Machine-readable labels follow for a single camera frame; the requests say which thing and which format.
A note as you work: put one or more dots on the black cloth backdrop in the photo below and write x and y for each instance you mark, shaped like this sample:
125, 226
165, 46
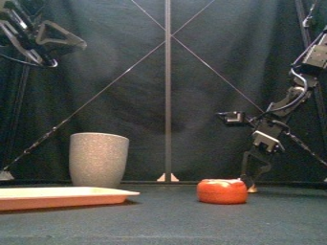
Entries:
106, 48

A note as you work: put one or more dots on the grey corner foot bracket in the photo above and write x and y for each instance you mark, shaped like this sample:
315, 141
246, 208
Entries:
6, 176

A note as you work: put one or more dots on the grey vertical frame post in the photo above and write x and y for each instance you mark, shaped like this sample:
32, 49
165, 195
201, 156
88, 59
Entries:
167, 95

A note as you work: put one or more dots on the black frame base rail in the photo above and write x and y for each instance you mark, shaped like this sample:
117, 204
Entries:
191, 182

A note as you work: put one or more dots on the beige post foot bracket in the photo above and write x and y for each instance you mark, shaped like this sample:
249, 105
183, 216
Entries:
169, 178

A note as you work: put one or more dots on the grey speckled cup bowl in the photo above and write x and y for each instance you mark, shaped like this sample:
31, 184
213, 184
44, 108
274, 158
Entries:
98, 159

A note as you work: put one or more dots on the pink rectangular tray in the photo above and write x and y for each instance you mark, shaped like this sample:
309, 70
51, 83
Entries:
64, 196

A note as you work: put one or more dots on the small beige foot bracket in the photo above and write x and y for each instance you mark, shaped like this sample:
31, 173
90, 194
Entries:
253, 190

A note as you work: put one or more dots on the orange toy onion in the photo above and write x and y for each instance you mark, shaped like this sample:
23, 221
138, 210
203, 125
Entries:
222, 193

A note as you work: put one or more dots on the thin diagonal brace rod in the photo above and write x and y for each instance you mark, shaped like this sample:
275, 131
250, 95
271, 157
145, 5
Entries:
102, 92
213, 69

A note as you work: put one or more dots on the black frame strut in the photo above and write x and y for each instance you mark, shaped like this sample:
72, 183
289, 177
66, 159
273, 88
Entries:
19, 105
303, 28

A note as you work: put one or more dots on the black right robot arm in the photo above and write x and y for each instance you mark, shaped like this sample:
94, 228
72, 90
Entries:
317, 55

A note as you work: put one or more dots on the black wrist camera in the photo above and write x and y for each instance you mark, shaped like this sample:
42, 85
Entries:
234, 117

